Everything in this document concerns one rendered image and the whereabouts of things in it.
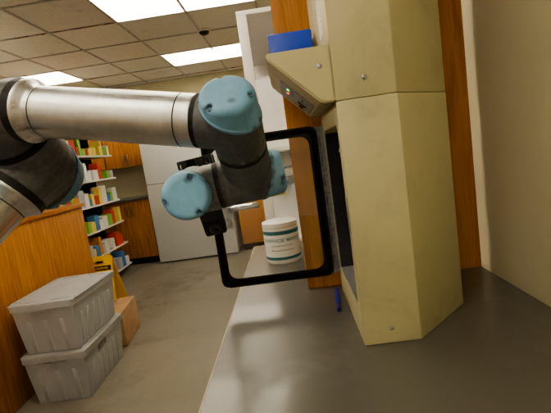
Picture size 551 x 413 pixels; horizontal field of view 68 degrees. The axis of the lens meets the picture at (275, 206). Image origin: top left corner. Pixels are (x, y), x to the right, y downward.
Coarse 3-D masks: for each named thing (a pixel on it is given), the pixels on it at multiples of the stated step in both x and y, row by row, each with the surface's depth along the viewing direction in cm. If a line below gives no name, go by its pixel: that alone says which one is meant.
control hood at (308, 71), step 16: (304, 48) 72; (320, 48) 72; (272, 64) 73; (288, 64) 73; (304, 64) 72; (320, 64) 72; (272, 80) 91; (288, 80) 77; (304, 80) 73; (320, 80) 73; (304, 96) 80; (320, 96) 73; (304, 112) 105; (320, 112) 93
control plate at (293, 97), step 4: (280, 80) 83; (280, 84) 87; (284, 84) 84; (284, 88) 90; (288, 88) 85; (284, 92) 95; (288, 92) 90; (292, 92) 86; (288, 96) 96; (292, 96) 91; (296, 96) 87; (300, 96) 83; (292, 100) 98; (296, 100) 93; (304, 100) 84; (296, 104) 100; (304, 104) 90; (308, 104) 85; (304, 108) 96; (308, 108) 91; (308, 112) 98
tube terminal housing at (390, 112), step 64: (320, 0) 76; (384, 0) 71; (384, 64) 72; (384, 128) 74; (448, 128) 87; (384, 192) 75; (448, 192) 87; (384, 256) 77; (448, 256) 87; (384, 320) 78
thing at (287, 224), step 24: (288, 144) 105; (288, 168) 106; (288, 192) 107; (312, 192) 106; (240, 216) 108; (264, 216) 108; (288, 216) 107; (312, 216) 107; (240, 240) 109; (264, 240) 108; (288, 240) 108; (312, 240) 108; (240, 264) 110; (264, 264) 109; (288, 264) 109; (312, 264) 109
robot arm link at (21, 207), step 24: (48, 144) 67; (0, 168) 66; (24, 168) 66; (48, 168) 69; (72, 168) 74; (0, 192) 66; (24, 192) 67; (48, 192) 70; (72, 192) 75; (0, 216) 66; (24, 216) 70; (0, 240) 67
